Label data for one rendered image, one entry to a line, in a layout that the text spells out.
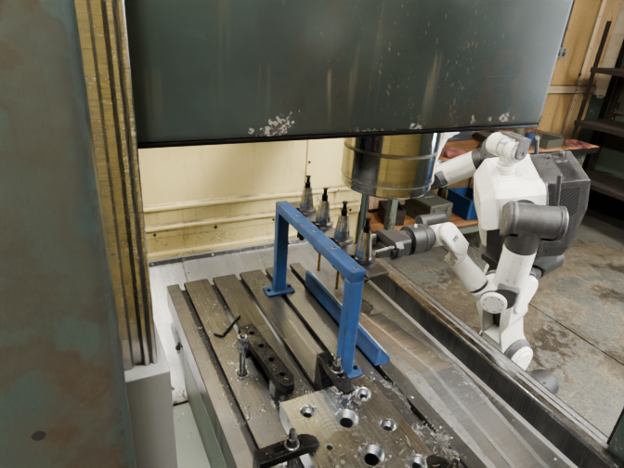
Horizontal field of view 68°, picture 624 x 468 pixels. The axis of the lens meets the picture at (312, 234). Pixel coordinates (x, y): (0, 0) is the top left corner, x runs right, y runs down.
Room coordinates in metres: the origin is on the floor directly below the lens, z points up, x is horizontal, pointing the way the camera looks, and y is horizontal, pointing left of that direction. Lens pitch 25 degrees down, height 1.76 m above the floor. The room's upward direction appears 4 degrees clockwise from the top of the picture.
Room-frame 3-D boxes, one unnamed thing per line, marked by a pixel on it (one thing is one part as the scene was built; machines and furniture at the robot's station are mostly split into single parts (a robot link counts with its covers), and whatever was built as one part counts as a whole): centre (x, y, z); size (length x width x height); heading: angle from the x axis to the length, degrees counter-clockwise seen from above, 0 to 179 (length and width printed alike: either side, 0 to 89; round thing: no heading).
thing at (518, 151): (1.38, -0.58, 1.45); 0.09 x 0.06 x 0.08; 22
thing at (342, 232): (1.13, -0.08, 1.26); 0.04 x 0.04 x 0.07
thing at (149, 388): (0.57, 0.27, 1.16); 0.48 x 0.05 x 0.51; 28
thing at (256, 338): (0.95, 0.10, 0.93); 0.26 x 0.05 x 0.06; 33
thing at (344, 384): (0.86, -0.08, 0.97); 0.13 x 0.03 x 0.15; 28
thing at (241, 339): (0.94, 0.15, 0.96); 0.03 x 0.03 x 0.13
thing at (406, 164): (0.78, -0.12, 1.56); 0.16 x 0.16 x 0.12
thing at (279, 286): (1.35, 0.10, 1.05); 0.10 x 0.05 x 0.30; 118
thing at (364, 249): (1.04, -0.13, 1.26); 0.04 x 0.04 x 0.07
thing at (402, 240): (1.23, -0.27, 1.18); 0.13 x 0.12 x 0.10; 28
